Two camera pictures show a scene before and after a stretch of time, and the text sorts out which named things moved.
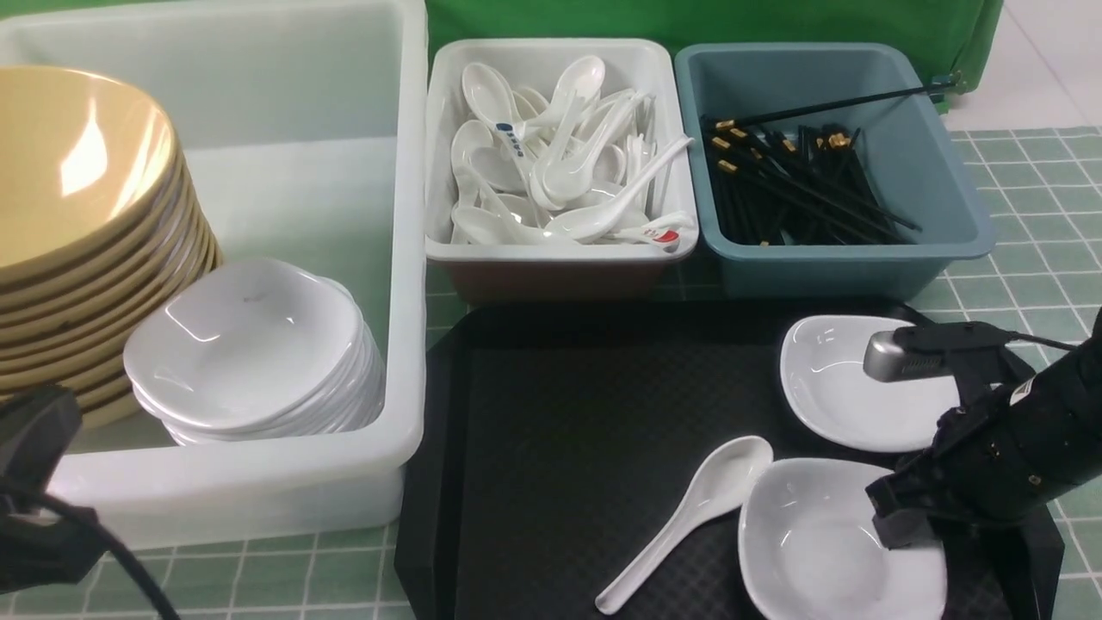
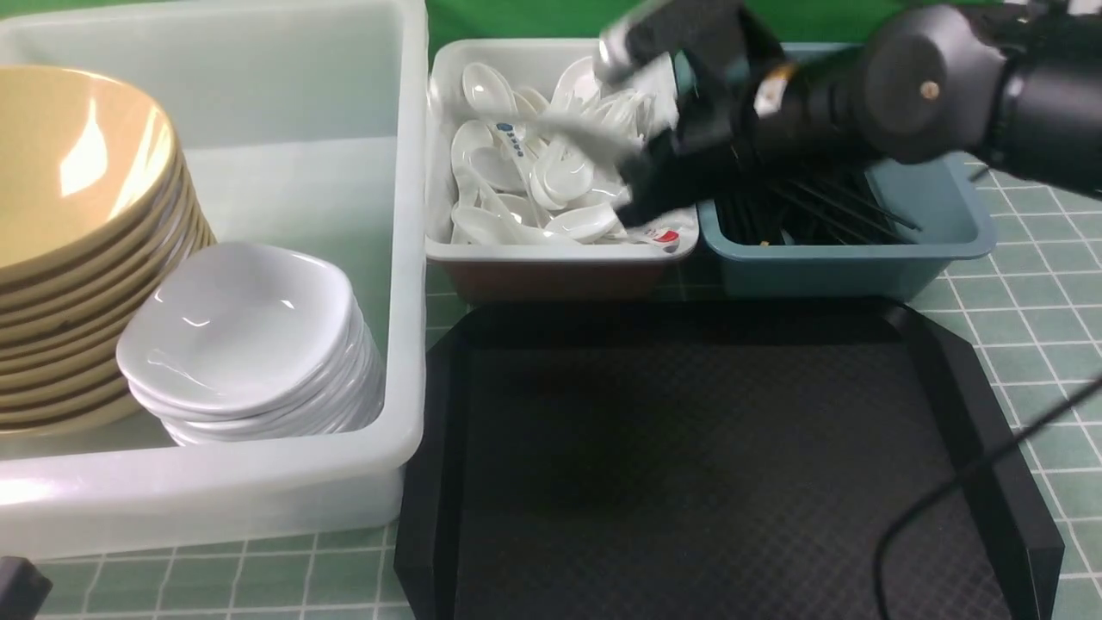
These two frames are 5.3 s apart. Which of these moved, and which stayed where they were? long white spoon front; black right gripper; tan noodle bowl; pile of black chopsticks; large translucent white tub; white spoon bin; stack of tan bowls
Moved: black right gripper
Stayed: long white spoon front; pile of black chopsticks; large translucent white tub; stack of tan bowls; white spoon bin; tan noodle bowl
